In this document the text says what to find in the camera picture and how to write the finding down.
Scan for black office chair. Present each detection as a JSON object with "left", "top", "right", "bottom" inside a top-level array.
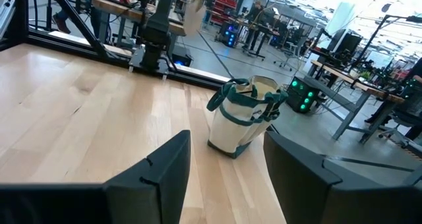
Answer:
[{"left": 378, "top": 80, "right": 422, "bottom": 150}]

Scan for person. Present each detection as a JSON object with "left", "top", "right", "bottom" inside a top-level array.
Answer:
[
  {"left": 51, "top": 0, "right": 78, "bottom": 34},
  {"left": 244, "top": 0, "right": 268, "bottom": 52},
  {"left": 364, "top": 56, "right": 422, "bottom": 142}
]

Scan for cream canvas gardening bag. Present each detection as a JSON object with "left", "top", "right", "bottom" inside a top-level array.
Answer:
[{"left": 206, "top": 74, "right": 289, "bottom": 159}]

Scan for black computer green lights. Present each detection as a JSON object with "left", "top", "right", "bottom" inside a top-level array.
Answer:
[{"left": 285, "top": 76, "right": 320, "bottom": 115}]

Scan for grey office chair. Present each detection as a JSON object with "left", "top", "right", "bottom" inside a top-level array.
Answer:
[{"left": 272, "top": 35, "right": 310, "bottom": 72}]

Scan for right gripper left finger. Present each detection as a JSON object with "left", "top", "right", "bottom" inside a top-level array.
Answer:
[{"left": 104, "top": 129, "right": 193, "bottom": 224}]

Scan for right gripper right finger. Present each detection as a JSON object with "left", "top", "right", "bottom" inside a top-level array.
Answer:
[{"left": 262, "top": 130, "right": 344, "bottom": 224}]

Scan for wooden workbench grey legs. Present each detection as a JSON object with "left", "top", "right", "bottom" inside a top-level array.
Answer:
[{"left": 309, "top": 59, "right": 406, "bottom": 145}]

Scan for red storage shelf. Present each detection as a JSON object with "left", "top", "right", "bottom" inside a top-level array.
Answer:
[{"left": 210, "top": 0, "right": 241, "bottom": 26}]

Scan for silver metal bracket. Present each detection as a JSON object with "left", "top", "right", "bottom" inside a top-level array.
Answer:
[{"left": 0, "top": 0, "right": 16, "bottom": 40}]

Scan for black computer blue lights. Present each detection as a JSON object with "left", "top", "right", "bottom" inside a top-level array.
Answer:
[{"left": 216, "top": 21, "right": 241, "bottom": 49}]

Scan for black aluminium table frame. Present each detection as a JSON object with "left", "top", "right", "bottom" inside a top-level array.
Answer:
[{"left": 0, "top": 0, "right": 280, "bottom": 135}]

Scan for black computer under bench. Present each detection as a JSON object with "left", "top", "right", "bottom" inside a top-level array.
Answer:
[{"left": 170, "top": 45, "right": 195, "bottom": 68}]

